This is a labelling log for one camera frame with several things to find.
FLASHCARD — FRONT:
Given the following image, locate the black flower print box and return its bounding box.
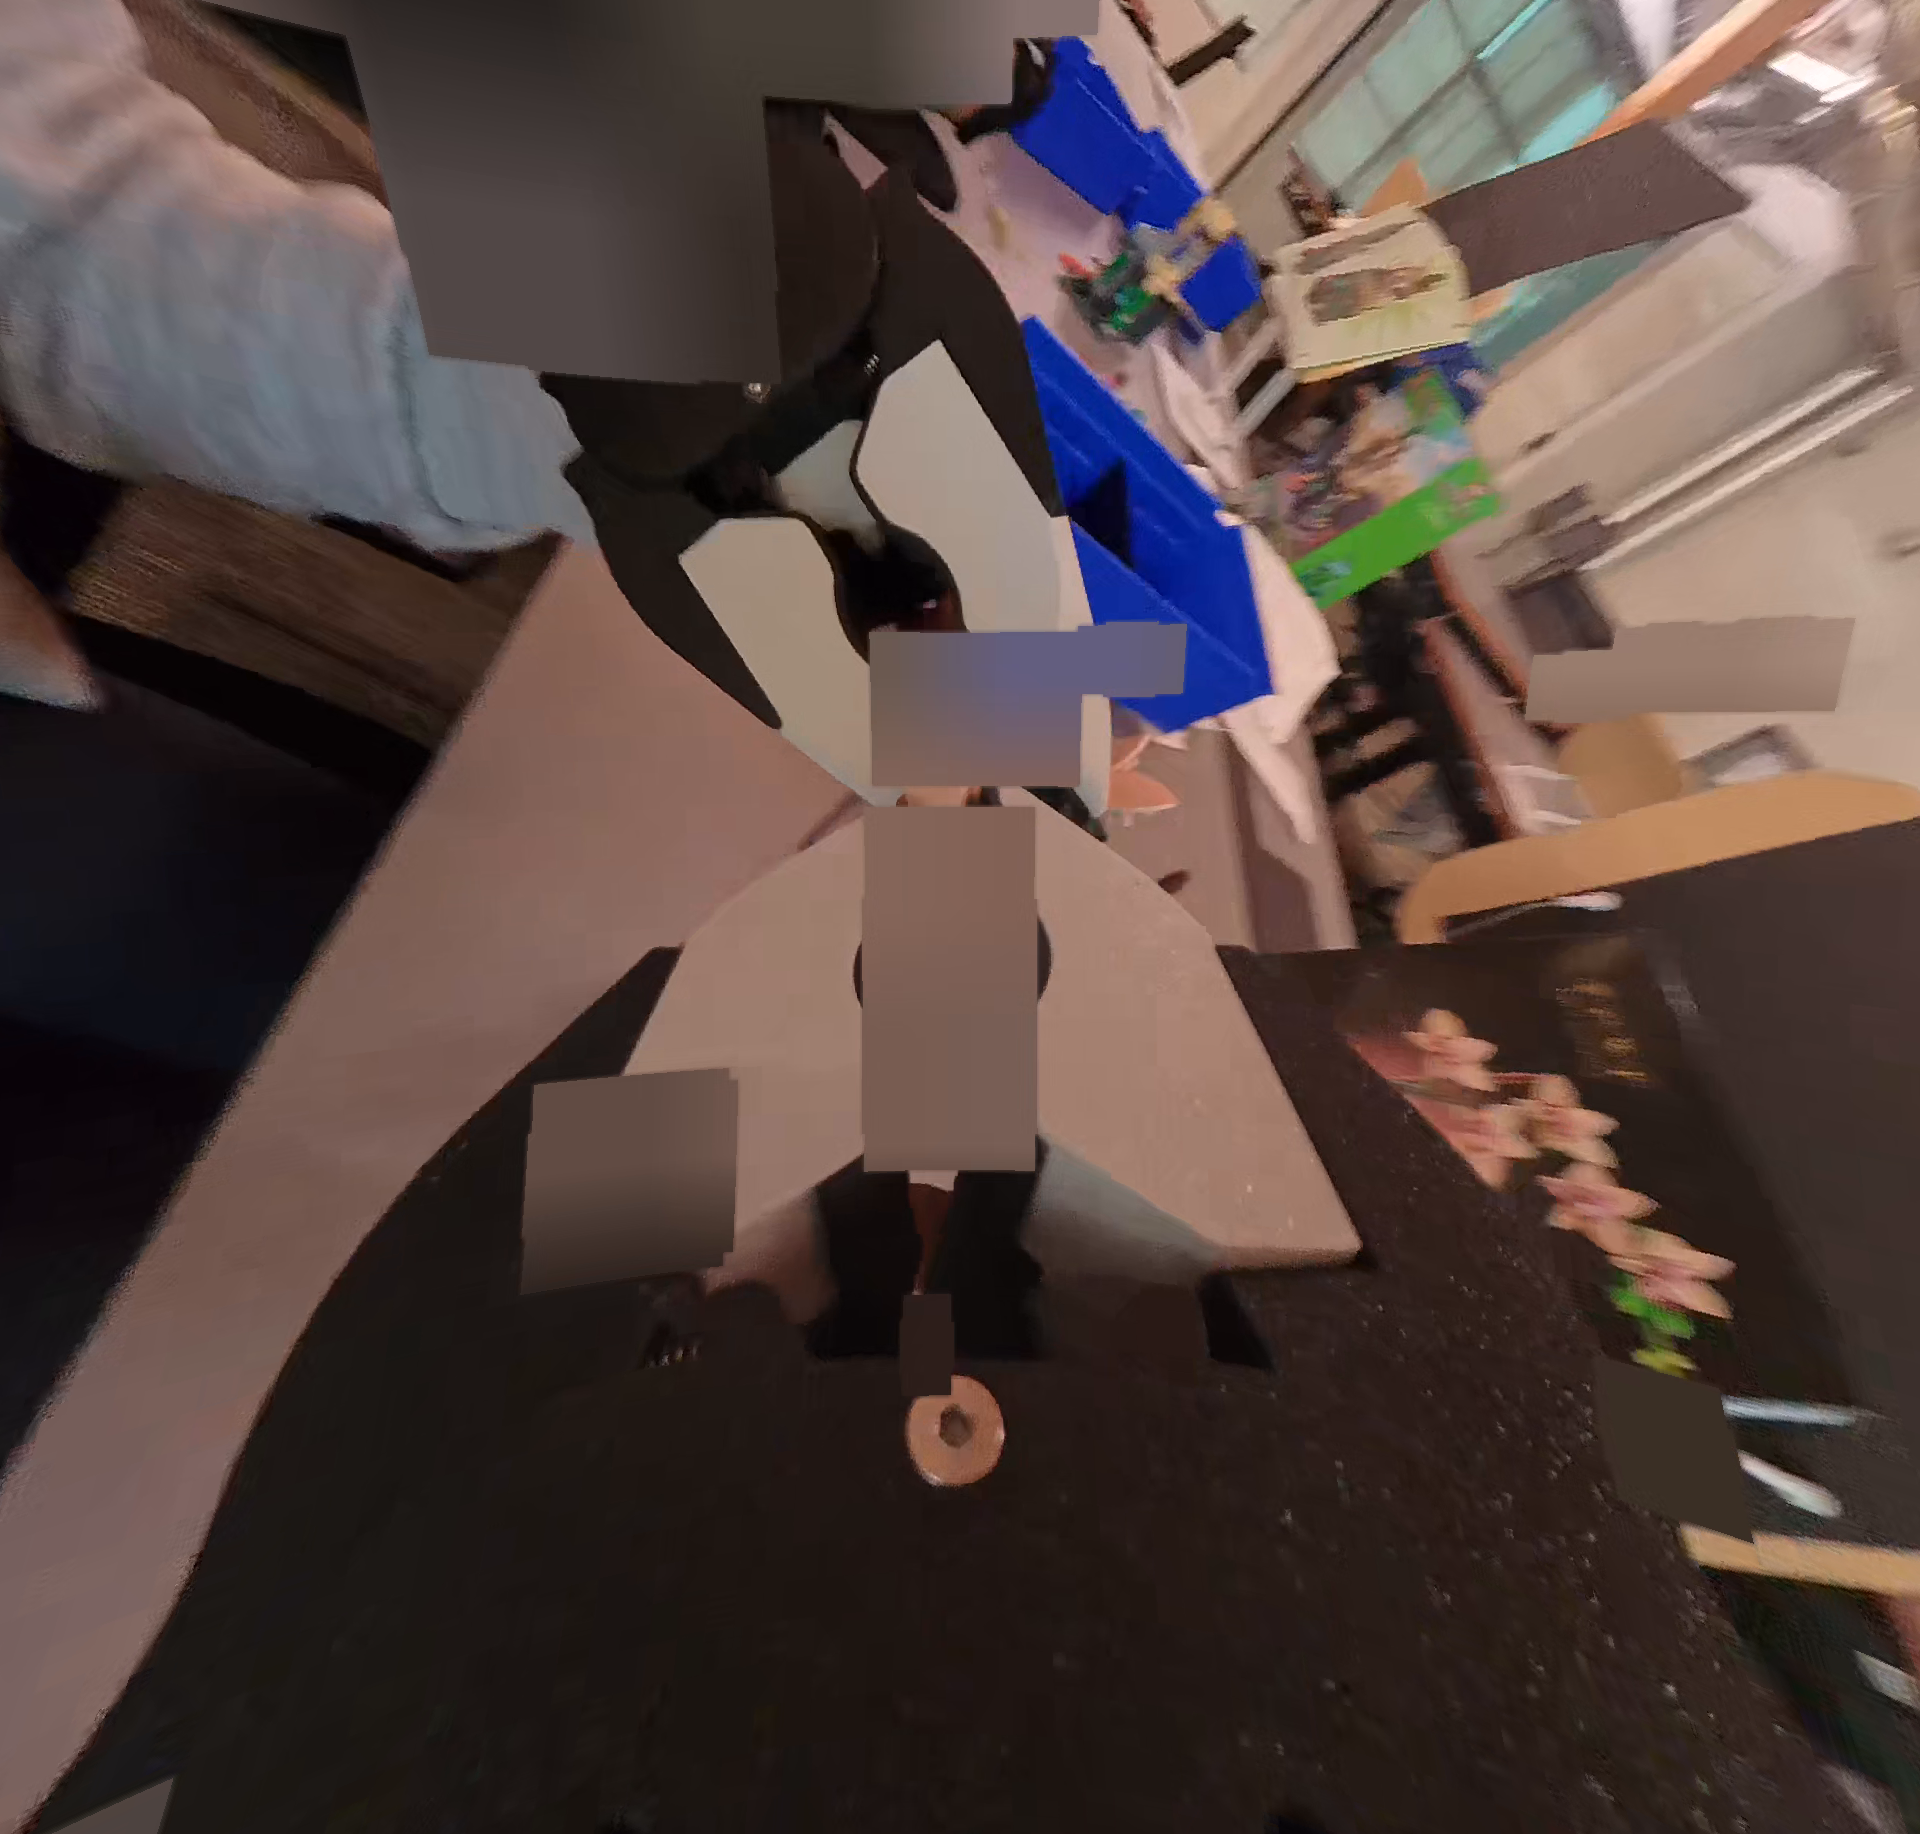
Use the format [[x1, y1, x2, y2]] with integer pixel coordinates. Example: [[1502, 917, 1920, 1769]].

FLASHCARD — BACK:
[[1328, 800, 1920, 1412]]

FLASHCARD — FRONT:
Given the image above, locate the illustrated booklet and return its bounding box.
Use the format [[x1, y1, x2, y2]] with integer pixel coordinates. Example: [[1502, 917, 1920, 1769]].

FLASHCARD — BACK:
[[1275, 206, 1482, 373]]

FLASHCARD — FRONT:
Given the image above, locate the dark flat panel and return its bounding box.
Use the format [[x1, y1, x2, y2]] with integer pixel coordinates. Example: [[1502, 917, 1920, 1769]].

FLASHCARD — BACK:
[[1422, 117, 1787, 292]]

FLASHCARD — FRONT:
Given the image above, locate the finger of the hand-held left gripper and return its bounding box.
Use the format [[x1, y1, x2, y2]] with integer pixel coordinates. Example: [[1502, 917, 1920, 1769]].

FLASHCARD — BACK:
[[849, 338, 1115, 819], [679, 516, 875, 800]]

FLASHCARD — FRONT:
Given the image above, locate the person's dark trouser leg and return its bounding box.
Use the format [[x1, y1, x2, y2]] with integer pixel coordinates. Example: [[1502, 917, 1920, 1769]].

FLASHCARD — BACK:
[[0, 665, 451, 1412]]

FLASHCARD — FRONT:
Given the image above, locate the colourful brick model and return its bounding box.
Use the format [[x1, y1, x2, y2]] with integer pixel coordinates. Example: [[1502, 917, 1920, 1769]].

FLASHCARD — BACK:
[[1057, 192, 1201, 346]]

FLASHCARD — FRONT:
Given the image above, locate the green toy box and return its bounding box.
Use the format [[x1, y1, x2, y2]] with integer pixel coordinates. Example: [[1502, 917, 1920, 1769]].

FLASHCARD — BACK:
[[1293, 364, 1502, 611]]

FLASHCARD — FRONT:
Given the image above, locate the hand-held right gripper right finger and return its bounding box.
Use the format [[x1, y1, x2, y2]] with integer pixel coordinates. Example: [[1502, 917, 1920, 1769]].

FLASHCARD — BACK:
[[1033, 812, 1358, 1272]]

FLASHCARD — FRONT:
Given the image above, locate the person's left forearm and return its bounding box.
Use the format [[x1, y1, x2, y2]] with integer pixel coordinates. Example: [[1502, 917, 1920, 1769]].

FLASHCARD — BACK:
[[0, 0, 592, 560]]

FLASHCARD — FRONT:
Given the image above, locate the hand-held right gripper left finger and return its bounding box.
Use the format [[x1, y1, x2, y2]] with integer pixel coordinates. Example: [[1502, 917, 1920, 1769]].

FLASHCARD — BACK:
[[622, 829, 869, 1319]]

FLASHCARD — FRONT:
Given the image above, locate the blue plastic bin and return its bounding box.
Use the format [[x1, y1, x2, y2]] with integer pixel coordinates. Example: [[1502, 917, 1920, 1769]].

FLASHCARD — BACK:
[[1022, 314, 1279, 743], [1180, 228, 1265, 334], [1007, 36, 1209, 218]]

